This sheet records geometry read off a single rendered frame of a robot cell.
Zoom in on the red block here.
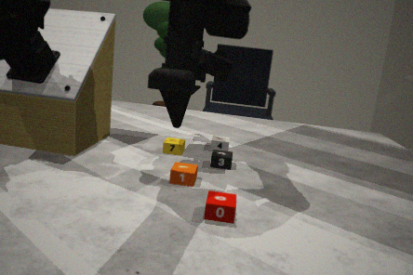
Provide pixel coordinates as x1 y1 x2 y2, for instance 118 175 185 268
204 191 236 223

